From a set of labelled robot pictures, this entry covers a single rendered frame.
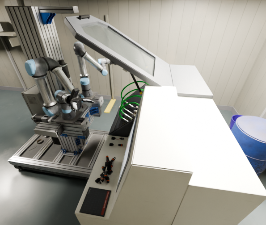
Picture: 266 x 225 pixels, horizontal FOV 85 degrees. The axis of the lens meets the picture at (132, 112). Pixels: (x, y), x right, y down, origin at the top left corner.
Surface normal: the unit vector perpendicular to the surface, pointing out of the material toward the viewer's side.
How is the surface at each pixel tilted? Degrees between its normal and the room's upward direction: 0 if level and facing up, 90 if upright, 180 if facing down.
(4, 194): 0
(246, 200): 90
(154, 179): 90
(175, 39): 90
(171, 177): 90
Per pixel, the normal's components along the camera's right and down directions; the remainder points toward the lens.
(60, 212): 0.00, -0.82
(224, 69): -0.17, 0.57
